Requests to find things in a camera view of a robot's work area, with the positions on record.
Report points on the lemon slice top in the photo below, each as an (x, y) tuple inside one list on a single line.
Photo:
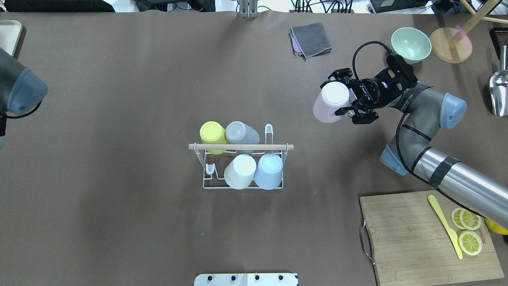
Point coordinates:
[(470, 242)]

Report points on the pink cup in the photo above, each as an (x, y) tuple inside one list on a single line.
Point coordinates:
[(330, 102)]

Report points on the yellow cup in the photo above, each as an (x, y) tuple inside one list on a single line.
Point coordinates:
[(212, 132)]

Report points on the aluminium frame post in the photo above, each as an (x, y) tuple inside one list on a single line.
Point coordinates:
[(248, 9)]

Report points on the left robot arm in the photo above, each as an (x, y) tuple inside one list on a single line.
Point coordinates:
[(21, 91)]

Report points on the white wire cup rack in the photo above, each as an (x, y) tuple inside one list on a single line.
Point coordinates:
[(214, 158)]

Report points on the grey folded cloth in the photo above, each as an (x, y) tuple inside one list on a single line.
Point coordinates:
[(312, 39)]

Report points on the light blue cup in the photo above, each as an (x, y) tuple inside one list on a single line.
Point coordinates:
[(269, 171)]

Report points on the wooden mug tree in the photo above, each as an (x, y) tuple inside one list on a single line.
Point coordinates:
[(452, 45)]

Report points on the beige tray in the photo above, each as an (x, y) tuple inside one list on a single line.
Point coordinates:
[(10, 31)]

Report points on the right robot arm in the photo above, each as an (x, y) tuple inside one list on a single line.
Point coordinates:
[(426, 112)]

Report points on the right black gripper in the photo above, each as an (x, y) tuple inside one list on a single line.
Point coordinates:
[(374, 94)]

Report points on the yellow plastic knife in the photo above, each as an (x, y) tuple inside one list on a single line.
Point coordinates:
[(451, 233)]

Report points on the bamboo cutting board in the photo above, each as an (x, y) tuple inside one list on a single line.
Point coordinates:
[(410, 247)]

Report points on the green bowl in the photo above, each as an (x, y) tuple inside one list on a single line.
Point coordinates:
[(412, 44)]

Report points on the whole lemon near board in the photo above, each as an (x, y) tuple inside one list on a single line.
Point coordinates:
[(494, 227)]

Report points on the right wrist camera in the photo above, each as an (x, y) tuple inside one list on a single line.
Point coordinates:
[(403, 71)]

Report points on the grey cup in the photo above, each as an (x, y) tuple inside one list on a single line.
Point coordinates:
[(239, 133)]

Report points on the purple cloth under grey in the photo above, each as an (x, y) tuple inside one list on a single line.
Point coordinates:
[(295, 46)]

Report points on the white cup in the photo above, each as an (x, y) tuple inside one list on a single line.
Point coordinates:
[(240, 172)]

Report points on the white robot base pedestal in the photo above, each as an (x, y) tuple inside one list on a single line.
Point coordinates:
[(247, 279)]

